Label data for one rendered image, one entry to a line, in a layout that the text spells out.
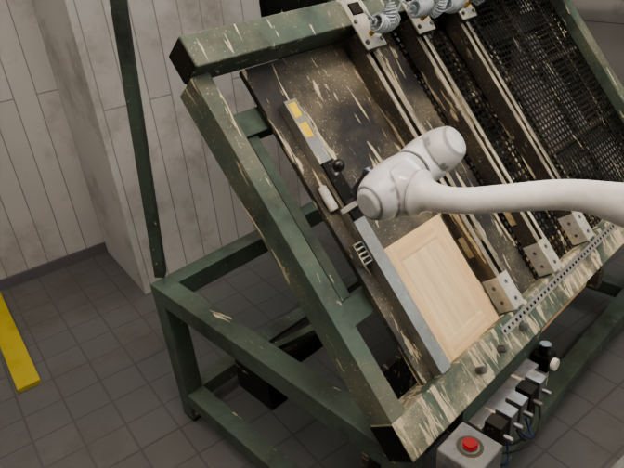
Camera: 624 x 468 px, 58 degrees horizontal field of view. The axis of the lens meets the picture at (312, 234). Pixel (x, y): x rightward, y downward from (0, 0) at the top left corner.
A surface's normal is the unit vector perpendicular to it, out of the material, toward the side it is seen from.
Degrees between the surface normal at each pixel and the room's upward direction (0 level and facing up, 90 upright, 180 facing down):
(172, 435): 0
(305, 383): 0
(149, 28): 90
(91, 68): 90
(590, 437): 0
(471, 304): 51
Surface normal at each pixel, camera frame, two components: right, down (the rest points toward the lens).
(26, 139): 0.59, 0.36
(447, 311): 0.50, -0.31
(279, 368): -0.08, -0.87
